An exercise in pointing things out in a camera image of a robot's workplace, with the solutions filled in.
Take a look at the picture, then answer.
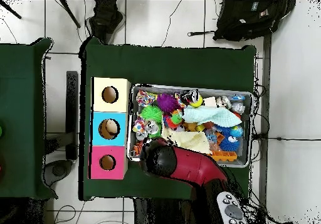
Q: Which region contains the crushed black can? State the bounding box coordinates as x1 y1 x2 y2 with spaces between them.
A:
179 88 201 104

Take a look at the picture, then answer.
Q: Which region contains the black floor cable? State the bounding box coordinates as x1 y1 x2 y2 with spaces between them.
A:
251 133 321 142

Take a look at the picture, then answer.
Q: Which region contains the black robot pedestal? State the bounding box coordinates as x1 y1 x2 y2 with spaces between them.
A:
132 197 209 224

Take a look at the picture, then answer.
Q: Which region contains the cream cloth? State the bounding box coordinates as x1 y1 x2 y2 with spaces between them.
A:
161 128 211 154

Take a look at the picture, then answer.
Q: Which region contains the mint green cloth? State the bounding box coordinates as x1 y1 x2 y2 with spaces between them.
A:
182 105 243 128

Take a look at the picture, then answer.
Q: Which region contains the black standing panel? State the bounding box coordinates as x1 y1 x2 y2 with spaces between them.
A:
65 70 79 161

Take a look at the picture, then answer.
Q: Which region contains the dark green table cloth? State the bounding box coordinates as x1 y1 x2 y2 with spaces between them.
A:
0 38 58 200
78 36 257 206

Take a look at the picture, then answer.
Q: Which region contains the blue fuzzy toy with eyes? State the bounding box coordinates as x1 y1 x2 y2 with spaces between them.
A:
216 124 241 152

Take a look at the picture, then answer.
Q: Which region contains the purple spiky rubber ball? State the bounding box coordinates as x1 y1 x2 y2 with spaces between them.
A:
156 93 180 113

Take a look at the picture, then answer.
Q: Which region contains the orange plastic tray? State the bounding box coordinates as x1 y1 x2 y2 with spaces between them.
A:
210 150 238 163

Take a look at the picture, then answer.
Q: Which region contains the black backpack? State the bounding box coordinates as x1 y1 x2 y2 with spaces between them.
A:
213 0 297 42

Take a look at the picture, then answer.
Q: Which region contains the wooden box with three holes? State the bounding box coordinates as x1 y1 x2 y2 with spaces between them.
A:
88 77 132 179

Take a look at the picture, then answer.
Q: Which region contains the green spiky rubber ball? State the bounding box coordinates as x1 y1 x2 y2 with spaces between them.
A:
139 105 164 124

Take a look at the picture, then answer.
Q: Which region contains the grey stand foot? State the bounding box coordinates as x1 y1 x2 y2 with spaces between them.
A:
41 159 74 188

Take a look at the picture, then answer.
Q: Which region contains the clear mesh bin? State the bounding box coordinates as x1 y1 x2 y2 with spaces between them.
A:
126 83 253 169

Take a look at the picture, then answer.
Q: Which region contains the black tripod leg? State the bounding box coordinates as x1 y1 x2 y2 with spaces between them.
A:
58 0 82 29
0 0 22 19

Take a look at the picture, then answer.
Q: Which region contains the orange striped tiger plush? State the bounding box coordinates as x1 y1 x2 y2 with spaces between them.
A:
132 141 144 157

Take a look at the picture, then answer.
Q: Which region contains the person's foot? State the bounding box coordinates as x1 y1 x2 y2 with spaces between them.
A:
85 0 126 45

